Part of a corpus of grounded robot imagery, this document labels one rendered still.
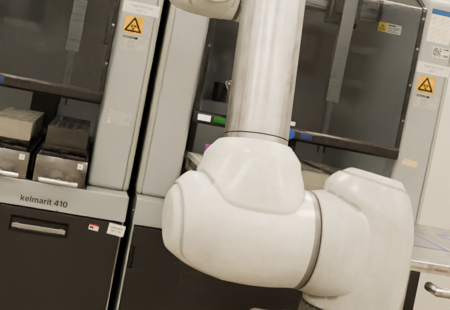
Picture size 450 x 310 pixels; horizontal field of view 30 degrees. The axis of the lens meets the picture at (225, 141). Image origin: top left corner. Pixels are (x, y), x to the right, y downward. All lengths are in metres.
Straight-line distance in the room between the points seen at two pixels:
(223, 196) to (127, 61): 1.17
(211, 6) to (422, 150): 0.92
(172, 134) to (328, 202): 1.12
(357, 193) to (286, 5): 0.31
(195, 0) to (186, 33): 0.48
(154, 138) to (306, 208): 1.14
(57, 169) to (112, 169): 0.17
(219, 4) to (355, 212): 0.74
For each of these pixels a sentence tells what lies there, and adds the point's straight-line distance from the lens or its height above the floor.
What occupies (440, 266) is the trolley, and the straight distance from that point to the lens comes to 1.61.
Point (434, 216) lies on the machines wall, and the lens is 3.78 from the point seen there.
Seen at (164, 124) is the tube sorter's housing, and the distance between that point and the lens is 2.34.
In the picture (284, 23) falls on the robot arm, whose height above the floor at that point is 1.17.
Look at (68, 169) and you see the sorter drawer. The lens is 2.25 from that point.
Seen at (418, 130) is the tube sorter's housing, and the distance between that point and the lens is 2.51.
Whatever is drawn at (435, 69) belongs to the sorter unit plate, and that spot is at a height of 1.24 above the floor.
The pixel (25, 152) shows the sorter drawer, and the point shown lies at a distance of 2.26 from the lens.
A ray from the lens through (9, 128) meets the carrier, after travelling 2.33.
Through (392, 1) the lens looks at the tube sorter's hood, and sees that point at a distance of 2.49.
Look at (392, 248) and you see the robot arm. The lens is 1.30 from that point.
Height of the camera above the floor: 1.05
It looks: 3 degrees down
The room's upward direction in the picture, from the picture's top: 11 degrees clockwise
